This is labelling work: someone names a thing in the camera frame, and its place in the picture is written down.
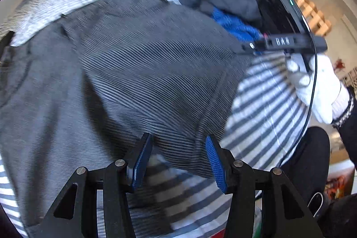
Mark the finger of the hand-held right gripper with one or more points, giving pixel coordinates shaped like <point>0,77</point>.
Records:
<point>249,47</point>

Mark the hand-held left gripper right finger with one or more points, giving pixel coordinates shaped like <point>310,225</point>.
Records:
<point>216,168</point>

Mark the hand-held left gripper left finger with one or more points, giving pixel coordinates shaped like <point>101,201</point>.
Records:
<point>139,165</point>

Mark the grey tweed coat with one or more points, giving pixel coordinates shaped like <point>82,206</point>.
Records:
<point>125,73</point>

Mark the person's right forearm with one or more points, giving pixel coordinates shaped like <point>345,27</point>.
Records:
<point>350,132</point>

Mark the person's right hand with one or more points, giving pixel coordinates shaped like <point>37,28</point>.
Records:
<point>326,81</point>

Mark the blue knitted sweater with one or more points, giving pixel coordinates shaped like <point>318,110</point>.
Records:
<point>234,26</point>

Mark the blue white striped quilt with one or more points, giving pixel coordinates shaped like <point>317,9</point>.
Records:
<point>265,104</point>

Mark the person's leg black trousers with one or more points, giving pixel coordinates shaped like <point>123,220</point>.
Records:
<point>306,160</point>

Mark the orange patterned item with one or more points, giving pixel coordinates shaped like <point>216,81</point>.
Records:
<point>340,187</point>

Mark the black folded shirt yellow print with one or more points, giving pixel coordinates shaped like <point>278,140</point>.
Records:
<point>5,42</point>

